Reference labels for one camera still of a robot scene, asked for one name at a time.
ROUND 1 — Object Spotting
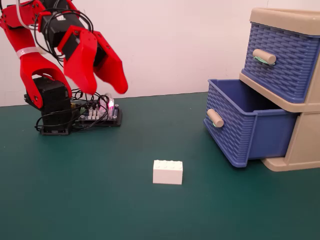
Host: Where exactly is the red gripper body black motor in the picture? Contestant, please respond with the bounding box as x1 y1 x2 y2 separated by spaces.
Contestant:
56 24 81 61

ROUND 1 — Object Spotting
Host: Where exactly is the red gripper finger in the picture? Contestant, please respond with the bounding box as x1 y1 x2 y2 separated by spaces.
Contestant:
62 24 98 95
93 31 129 95

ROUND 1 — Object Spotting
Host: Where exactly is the white toy brick cube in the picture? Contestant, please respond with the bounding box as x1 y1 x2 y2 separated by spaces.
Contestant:
152 159 184 186

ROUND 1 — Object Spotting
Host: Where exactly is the blue woven drawer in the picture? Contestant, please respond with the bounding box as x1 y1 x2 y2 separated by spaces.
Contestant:
241 21 320 104
203 78 298 168

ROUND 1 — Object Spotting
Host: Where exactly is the beige plastic drawer cabinet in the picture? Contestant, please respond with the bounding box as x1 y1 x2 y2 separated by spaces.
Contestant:
238 7 320 173

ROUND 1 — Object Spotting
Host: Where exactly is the short white zip tie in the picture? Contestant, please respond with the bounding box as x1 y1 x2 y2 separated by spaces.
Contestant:
16 47 48 60

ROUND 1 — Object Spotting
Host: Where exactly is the controller circuit board black plate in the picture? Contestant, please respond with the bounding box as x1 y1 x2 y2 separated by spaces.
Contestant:
74 98 123 128

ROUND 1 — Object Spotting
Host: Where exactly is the long white zip tie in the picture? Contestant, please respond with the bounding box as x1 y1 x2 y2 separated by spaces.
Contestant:
15 0 35 31

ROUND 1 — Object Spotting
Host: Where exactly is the dark green table mat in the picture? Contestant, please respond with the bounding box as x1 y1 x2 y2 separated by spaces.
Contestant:
0 91 320 240

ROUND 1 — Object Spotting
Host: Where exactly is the white USB cable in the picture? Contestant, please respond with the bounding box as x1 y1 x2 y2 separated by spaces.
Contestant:
102 91 115 106

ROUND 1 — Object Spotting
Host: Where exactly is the black servo cable bundle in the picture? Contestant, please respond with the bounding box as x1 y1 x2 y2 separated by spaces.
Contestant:
33 8 95 64
34 87 111 132

